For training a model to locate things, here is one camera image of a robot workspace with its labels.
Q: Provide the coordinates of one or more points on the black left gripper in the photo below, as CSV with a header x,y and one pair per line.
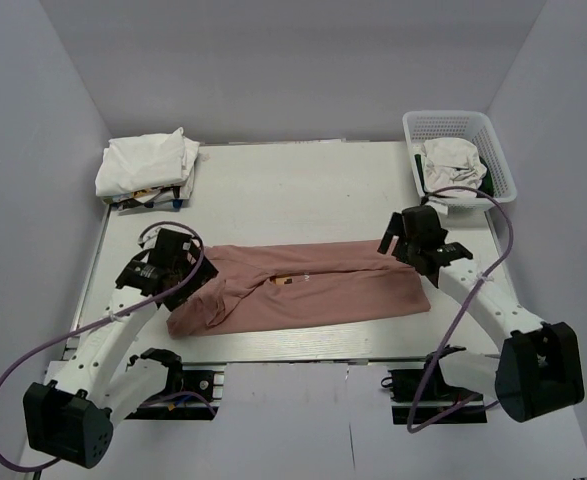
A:
x,y
206,272

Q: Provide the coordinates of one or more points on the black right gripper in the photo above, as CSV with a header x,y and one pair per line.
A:
x,y
393,229

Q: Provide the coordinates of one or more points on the pink t shirt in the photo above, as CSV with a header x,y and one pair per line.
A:
x,y
265,288

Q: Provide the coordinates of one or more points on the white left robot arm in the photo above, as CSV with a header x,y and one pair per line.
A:
x,y
73,416

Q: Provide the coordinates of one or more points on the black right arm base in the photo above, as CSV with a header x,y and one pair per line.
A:
x,y
401,383

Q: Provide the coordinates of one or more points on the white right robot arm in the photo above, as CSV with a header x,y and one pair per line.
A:
x,y
537,369

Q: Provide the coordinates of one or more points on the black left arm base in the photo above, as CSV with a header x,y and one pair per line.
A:
x,y
196,396

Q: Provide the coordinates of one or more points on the white folded t shirt stack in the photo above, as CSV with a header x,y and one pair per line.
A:
x,y
148,171

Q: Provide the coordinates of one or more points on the white crumpled t shirt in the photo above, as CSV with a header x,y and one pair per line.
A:
x,y
450,162

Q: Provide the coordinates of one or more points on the dark green t shirt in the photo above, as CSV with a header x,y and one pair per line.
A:
x,y
486,186

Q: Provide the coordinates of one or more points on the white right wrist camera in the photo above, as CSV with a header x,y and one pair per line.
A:
x,y
441,207

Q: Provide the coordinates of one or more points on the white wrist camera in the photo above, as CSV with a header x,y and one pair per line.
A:
x,y
147,242
441,207

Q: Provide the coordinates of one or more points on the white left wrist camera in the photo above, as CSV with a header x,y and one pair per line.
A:
x,y
147,242

